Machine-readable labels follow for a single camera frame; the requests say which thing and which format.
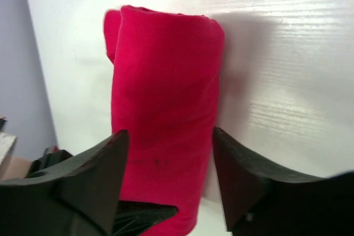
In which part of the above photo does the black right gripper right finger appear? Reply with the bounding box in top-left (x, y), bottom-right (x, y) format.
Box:
top-left (212, 128), bottom-right (353, 235)

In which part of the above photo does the red t shirt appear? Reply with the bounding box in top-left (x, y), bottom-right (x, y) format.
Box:
top-left (103, 6), bottom-right (225, 235)

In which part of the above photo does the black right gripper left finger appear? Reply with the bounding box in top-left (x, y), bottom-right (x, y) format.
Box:
top-left (1, 130), bottom-right (129, 235)

